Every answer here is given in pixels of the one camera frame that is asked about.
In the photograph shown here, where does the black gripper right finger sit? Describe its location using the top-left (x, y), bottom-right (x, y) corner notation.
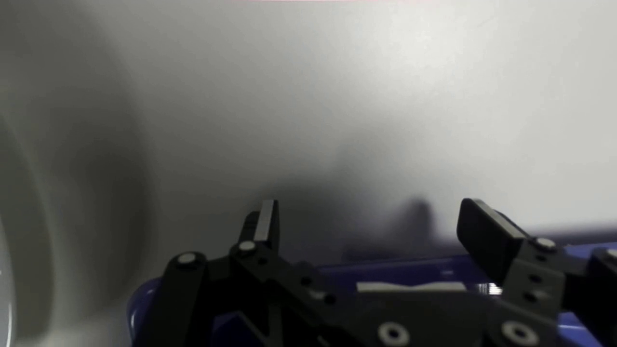
top-left (456, 199), bottom-right (617, 347)

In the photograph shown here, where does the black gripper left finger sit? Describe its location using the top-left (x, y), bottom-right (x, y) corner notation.
top-left (148, 201), bottom-right (360, 347)

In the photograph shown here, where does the white plate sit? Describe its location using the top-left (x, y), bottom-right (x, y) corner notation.
top-left (0, 223), bottom-right (15, 347)

